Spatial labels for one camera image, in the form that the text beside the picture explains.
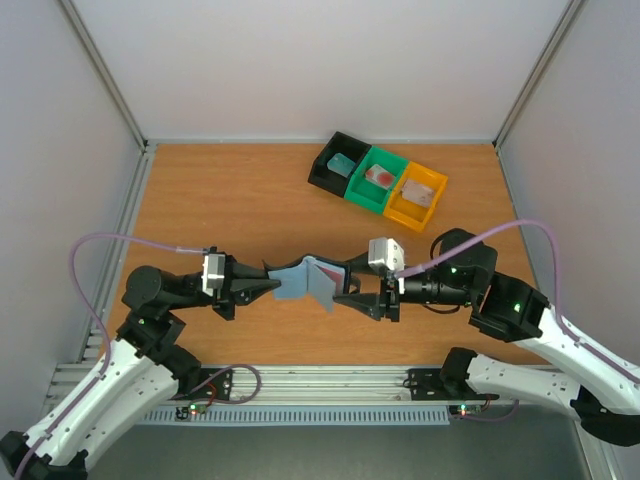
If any black plastic bin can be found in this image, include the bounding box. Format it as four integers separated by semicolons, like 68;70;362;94
308;131;372;197

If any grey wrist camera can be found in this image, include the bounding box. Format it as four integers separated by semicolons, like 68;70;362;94
367;237;405;279
201;253;226;297

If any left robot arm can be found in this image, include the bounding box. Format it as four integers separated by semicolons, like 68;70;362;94
1;251;281;479

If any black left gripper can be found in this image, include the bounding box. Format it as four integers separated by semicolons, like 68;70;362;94
166;257;282;319

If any green plastic bin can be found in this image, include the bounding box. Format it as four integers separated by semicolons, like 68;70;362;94
344;146;409;214

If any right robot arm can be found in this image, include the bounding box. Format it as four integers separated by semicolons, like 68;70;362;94
334;228;639;447

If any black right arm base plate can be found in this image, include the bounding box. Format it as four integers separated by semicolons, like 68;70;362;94
402;368;499;401

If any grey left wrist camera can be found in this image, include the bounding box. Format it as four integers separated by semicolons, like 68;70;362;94
201;253;226;297

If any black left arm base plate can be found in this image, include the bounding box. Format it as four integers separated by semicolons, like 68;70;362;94
172;367;233;401

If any aluminium front rail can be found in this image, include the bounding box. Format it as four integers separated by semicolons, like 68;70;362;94
47;363;596;407

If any yellow plastic bin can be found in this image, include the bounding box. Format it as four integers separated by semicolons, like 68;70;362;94
383;162;448;232

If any white slotted cable duct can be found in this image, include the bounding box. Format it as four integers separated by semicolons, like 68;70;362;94
139;405;449;428

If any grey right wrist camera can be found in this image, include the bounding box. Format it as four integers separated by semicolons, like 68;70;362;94
367;237;405;279

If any red patterned card stack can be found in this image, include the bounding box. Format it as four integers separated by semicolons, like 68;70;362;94
365;164;396;190

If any teal card stack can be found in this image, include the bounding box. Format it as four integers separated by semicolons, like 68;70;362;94
327;153;356;178

